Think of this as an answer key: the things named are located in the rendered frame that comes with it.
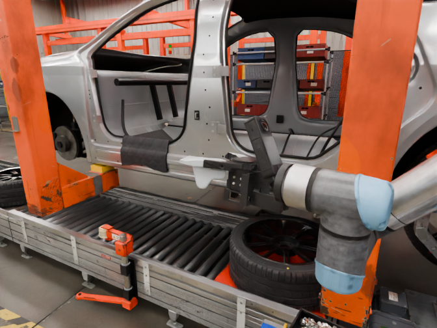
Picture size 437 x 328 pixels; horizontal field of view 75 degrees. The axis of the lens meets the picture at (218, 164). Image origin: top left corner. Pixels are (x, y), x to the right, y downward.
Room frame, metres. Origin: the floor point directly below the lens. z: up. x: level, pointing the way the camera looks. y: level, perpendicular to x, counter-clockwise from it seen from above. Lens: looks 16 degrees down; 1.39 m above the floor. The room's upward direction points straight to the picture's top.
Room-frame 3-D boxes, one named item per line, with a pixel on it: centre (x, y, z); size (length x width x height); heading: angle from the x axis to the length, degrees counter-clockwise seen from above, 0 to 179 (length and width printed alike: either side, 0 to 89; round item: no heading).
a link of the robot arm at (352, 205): (0.41, -0.20, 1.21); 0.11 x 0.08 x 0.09; 52
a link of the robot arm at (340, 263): (0.42, -0.21, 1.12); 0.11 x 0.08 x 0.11; 142
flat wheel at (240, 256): (1.49, -0.40, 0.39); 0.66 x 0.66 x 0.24
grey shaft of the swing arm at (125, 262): (1.46, 0.55, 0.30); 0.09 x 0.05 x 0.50; 62
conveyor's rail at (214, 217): (2.26, 0.22, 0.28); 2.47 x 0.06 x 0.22; 62
